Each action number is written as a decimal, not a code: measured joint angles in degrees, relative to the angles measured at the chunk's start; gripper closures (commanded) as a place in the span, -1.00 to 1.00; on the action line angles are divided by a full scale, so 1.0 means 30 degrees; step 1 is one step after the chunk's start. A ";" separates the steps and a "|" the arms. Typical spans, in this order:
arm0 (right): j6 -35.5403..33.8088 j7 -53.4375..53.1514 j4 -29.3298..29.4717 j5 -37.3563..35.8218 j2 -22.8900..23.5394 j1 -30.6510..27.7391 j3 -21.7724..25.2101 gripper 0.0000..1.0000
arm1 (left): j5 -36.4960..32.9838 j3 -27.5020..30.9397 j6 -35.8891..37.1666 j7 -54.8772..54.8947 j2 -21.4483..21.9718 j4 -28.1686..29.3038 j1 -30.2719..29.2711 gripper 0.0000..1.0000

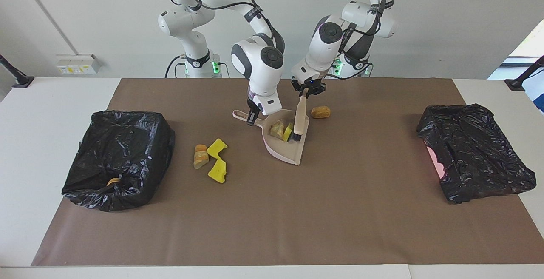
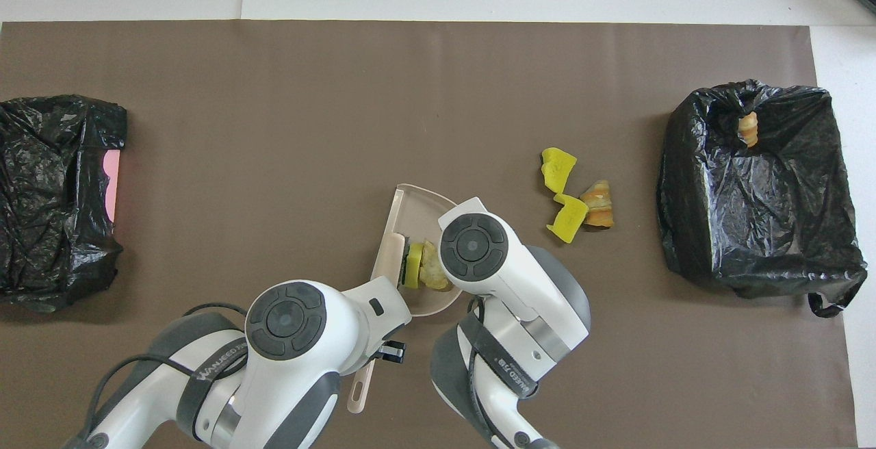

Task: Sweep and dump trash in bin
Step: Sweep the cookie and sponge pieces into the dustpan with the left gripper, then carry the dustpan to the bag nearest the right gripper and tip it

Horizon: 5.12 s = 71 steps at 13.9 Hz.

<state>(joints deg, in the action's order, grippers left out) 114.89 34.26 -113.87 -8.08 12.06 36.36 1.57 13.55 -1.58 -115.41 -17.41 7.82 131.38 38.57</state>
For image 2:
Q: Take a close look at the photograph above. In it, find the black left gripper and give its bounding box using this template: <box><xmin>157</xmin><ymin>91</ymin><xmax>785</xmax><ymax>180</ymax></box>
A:
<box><xmin>375</xmin><ymin>341</ymin><xmax>408</xmax><ymax>365</ymax></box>

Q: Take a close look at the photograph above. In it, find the beige hand brush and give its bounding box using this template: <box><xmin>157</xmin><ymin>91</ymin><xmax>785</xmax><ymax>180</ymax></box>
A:
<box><xmin>347</xmin><ymin>229</ymin><xmax>413</xmax><ymax>414</ymax></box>

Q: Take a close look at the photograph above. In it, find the yellow sponge piece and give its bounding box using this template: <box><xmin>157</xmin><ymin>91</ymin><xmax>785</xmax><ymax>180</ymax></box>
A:
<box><xmin>541</xmin><ymin>147</ymin><xmax>578</xmax><ymax>194</ymax></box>
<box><xmin>546</xmin><ymin>193</ymin><xmax>590</xmax><ymax>244</ymax></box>
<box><xmin>404</xmin><ymin>242</ymin><xmax>425</xmax><ymax>290</ymax></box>

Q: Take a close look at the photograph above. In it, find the beige plastic dustpan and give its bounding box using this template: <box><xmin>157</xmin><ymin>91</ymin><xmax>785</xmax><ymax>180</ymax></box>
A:
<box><xmin>370</xmin><ymin>183</ymin><xmax>467</xmax><ymax>318</ymax></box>

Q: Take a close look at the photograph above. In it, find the pink plastic bin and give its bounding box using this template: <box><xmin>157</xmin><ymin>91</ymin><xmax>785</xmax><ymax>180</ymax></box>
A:
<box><xmin>103</xmin><ymin>150</ymin><xmax>121</xmax><ymax>220</ymax></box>

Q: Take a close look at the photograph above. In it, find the black plastic trash bag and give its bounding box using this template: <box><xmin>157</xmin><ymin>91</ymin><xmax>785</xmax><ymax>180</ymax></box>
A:
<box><xmin>0</xmin><ymin>94</ymin><xmax>128</xmax><ymax>313</ymax></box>
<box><xmin>656</xmin><ymin>79</ymin><xmax>868</xmax><ymax>318</ymax></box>

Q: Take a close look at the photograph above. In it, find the brown table mat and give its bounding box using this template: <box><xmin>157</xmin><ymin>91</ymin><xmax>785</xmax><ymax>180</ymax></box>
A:
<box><xmin>0</xmin><ymin>20</ymin><xmax>860</xmax><ymax>449</ymax></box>

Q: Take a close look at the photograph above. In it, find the small orange croissant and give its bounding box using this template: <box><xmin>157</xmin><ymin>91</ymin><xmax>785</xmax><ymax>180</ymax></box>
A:
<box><xmin>737</xmin><ymin>112</ymin><xmax>760</xmax><ymax>149</ymax></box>

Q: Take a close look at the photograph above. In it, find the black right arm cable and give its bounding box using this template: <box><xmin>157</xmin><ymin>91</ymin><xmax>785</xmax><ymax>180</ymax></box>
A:
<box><xmin>465</xmin><ymin>298</ymin><xmax>541</xmax><ymax>449</ymax></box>

